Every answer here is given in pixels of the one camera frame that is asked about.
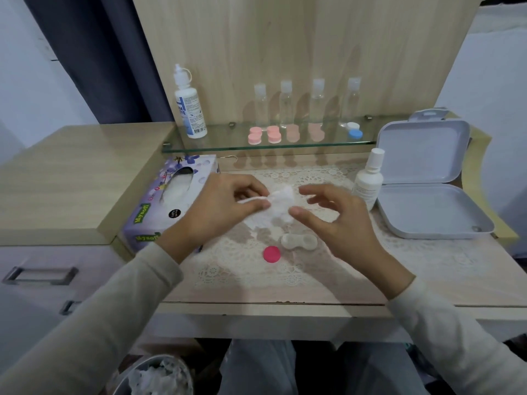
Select purple floral tissue box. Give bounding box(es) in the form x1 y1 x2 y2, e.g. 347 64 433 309
120 155 221 256

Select wooden drawer cabinet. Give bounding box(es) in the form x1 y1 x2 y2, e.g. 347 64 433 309
0 121 178 366

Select person's right forearm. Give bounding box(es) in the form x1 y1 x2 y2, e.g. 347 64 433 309
350 247 527 395

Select person's left forearm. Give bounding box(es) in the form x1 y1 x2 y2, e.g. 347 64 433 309
0 224 202 395

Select large white solution bottle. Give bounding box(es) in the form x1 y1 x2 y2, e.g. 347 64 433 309
173 64 208 139

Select glass shelf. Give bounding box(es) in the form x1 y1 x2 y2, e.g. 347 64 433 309
161 114 378 154

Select dark curtain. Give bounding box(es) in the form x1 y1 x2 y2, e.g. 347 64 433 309
21 0 174 125

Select wooden back panel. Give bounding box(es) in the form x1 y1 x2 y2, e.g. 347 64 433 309
131 0 481 124

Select clear empty travel bottle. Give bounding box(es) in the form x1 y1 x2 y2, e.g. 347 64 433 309
309 78 326 126
279 80 294 129
253 83 269 129
340 77 362 128

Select person's left hand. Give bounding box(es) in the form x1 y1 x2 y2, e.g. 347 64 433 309
175 174 272 252

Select open white plastic box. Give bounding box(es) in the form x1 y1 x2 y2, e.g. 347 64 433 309
375 107 495 240

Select small white dropper bottle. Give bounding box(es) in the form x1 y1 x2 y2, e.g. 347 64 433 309
353 147 386 211

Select person's right hand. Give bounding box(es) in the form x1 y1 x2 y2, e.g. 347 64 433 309
288 184 389 264

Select person's legs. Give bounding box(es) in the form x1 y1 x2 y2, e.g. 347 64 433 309
217 339 431 395

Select white tissue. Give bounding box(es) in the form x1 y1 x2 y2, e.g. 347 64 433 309
238 186 298 240

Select cream lace table mat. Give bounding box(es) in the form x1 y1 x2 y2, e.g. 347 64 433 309
193 165 497 289

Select waste bin with tissues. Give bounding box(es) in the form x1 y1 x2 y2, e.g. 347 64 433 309
112 354 195 395

